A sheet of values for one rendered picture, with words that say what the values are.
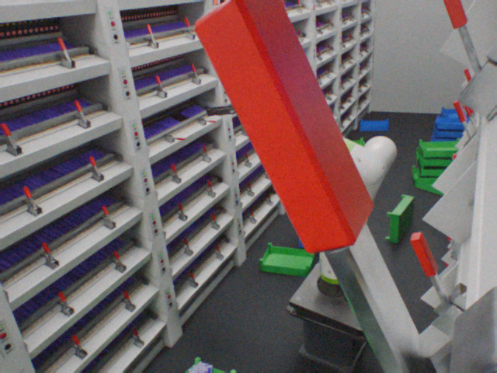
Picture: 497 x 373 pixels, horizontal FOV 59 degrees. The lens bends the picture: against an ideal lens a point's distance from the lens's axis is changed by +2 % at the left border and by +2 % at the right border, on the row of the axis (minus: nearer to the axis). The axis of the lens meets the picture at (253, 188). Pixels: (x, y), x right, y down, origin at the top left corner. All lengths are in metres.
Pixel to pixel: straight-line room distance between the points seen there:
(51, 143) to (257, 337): 1.32
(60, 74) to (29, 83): 0.11
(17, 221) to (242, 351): 1.19
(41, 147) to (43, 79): 0.20
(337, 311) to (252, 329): 0.58
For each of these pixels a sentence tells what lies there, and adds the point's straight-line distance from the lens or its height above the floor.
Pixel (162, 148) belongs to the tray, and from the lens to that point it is 1.90.
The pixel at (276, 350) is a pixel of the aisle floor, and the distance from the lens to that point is 2.17.
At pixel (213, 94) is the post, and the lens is 2.28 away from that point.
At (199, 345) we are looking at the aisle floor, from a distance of 2.25.
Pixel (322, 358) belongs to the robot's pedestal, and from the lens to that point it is 2.10.
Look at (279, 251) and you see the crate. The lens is 2.77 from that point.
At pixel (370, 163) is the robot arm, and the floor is 0.97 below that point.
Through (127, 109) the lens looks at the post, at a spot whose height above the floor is 1.17.
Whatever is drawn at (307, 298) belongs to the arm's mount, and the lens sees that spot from 1.89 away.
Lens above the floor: 1.55
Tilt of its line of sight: 25 degrees down
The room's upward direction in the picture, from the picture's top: 5 degrees counter-clockwise
